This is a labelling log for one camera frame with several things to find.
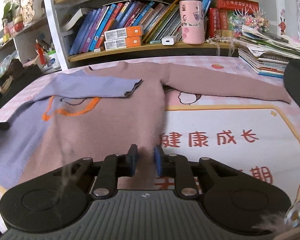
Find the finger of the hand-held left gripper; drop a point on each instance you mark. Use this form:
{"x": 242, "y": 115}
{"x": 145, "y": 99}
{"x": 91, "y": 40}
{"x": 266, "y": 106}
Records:
{"x": 0, "y": 126}

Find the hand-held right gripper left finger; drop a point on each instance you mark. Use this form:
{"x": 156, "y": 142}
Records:
{"x": 132, "y": 160}

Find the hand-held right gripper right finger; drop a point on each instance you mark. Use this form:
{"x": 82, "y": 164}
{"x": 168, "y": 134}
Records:
{"x": 158, "y": 160}

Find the pink and purple sweater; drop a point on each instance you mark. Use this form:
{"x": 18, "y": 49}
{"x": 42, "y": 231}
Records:
{"x": 102, "y": 125}

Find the beige wristwatch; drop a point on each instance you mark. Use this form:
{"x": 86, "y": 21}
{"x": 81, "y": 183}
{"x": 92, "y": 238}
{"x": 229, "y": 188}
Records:
{"x": 6, "y": 85}

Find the black box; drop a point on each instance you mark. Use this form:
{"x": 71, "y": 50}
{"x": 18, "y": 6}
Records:
{"x": 22, "y": 77}

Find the brown plush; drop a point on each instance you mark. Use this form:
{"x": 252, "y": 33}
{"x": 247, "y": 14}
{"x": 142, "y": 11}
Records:
{"x": 16, "y": 66}

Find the white jar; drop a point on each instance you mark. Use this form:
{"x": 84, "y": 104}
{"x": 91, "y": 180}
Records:
{"x": 53, "y": 60}

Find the white side shelf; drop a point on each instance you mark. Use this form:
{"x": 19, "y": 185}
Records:
{"x": 25, "y": 38}

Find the red daruma doll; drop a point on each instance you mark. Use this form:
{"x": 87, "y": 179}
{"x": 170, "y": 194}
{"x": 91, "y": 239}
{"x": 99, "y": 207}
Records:
{"x": 18, "y": 26}

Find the white wooden bookshelf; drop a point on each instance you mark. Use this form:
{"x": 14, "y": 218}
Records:
{"x": 165, "y": 48}

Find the orange and white box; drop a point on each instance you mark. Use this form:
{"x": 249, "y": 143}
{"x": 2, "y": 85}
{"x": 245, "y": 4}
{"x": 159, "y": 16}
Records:
{"x": 122, "y": 33}
{"x": 122, "y": 44}

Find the white charger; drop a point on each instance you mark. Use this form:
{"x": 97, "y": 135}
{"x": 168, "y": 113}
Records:
{"x": 168, "y": 41}

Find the rabbit-shaped card ornament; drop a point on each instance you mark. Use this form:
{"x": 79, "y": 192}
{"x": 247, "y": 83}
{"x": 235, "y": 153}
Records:
{"x": 27, "y": 8}

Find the row of colourful books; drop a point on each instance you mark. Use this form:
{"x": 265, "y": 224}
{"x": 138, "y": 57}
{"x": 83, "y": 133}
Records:
{"x": 95, "y": 27}

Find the pink printed cup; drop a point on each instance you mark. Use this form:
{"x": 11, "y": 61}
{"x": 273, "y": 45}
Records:
{"x": 192, "y": 22}

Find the stack of magazines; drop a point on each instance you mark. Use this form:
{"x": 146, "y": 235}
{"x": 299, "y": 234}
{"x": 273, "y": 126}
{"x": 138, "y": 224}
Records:
{"x": 265, "y": 55}

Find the colourful bead ornament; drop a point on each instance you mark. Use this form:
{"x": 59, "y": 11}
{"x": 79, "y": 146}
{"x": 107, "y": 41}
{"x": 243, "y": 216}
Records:
{"x": 250, "y": 20}

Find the row of red books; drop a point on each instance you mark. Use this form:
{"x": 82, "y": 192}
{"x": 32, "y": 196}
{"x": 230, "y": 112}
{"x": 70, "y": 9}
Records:
{"x": 232, "y": 3}

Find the cartoon wall sticker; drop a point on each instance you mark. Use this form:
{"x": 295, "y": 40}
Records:
{"x": 284, "y": 25}

